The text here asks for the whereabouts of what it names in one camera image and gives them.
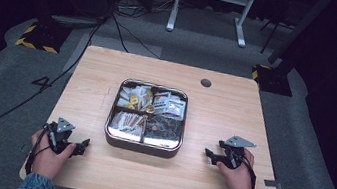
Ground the pile of white yellow packets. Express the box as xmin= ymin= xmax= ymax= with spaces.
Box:
xmin=116 ymin=81 xmax=156 ymax=113

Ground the pile of dark packets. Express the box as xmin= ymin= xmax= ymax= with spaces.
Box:
xmin=144 ymin=113 xmax=185 ymax=144

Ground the grey table cable grommet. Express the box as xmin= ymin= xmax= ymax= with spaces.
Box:
xmin=199 ymin=77 xmax=213 ymax=89

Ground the black yellow striped stand base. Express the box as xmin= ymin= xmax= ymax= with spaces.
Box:
xmin=14 ymin=19 xmax=72 ymax=57
xmin=248 ymin=63 xmax=297 ymax=98

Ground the pile of white brown packets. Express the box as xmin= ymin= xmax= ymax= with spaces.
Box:
xmin=107 ymin=109 xmax=148 ymax=138

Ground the hand-held gripper cable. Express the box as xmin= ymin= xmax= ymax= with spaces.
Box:
xmin=23 ymin=122 xmax=56 ymax=179
xmin=237 ymin=155 xmax=261 ymax=189

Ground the divided metal tray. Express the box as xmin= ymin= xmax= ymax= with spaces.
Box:
xmin=101 ymin=75 xmax=192 ymax=161

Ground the dark slanted pole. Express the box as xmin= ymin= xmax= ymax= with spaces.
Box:
xmin=266 ymin=0 xmax=334 ymax=73

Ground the grey flat stand foot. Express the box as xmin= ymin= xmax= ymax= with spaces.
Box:
xmin=48 ymin=11 xmax=103 ymax=34

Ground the person's right hand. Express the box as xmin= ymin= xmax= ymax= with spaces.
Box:
xmin=212 ymin=144 xmax=260 ymax=189

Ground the thin black floor cable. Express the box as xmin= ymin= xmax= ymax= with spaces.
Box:
xmin=106 ymin=14 xmax=167 ymax=60

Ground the pile of white red packets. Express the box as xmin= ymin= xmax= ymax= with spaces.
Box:
xmin=150 ymin=88 xmax=189 ymax=122

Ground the person's left hand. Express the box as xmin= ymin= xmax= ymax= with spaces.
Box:
xmin=25 ymin=127 xmax=80 ymax=184

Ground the right hand-held gripper cable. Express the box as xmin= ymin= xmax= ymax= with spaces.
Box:
xmin=237 ymin=155 xmax=261 ymax=189

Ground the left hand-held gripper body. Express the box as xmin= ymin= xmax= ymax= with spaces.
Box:
xmin=41 ymin=115 xmax=82 ymax=158

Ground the grey tape strip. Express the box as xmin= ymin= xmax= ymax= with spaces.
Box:
xmin=262 ymin=178 xmax=285 ymax=189
xmin=19 ymin=142 xmax=34 ymax=155

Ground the long black floor cable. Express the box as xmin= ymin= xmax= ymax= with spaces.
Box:
xmin=0 ymin=0 xmax=113 ymax=187

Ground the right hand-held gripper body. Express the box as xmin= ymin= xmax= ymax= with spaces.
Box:
xmin=214 ymin=133 xmax=259 ymax=174

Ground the left hand-held gripper cable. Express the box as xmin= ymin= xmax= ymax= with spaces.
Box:
xmin=23 ymin=122 xmax=56 ymax=179

